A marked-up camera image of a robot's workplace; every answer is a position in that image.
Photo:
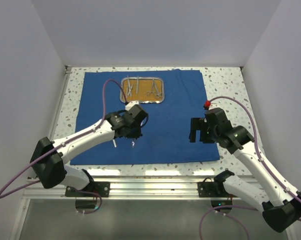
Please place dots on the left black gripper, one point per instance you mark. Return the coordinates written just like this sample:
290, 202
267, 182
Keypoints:
136, 134

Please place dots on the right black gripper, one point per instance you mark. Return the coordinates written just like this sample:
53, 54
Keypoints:
197, 123

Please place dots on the steel scalpel handle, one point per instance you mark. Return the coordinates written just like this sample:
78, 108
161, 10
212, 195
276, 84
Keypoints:
114, 143

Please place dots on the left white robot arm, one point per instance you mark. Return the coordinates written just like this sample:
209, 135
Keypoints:
50, 157

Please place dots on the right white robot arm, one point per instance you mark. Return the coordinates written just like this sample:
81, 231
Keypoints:
277, 200

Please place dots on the steel tray with orange mat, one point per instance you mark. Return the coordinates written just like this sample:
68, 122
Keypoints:
145, 84

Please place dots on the steel tweezers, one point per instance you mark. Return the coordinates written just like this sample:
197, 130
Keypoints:
129, 88
137, 85

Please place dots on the red cable connector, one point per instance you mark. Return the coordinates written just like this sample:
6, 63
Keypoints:
207, 105

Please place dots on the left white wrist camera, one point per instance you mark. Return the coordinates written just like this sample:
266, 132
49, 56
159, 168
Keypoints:
131, 104

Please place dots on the steel scissors with ring handles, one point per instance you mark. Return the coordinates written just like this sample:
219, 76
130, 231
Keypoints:
154, 91

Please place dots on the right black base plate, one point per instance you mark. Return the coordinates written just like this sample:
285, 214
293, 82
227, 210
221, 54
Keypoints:
211, 189

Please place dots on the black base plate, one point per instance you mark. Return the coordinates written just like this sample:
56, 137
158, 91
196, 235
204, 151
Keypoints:
211, 189
102, 188

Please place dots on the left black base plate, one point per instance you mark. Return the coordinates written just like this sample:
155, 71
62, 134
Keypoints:
102, 188

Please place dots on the aluminium rail frame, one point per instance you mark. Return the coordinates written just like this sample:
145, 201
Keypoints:
146, 202

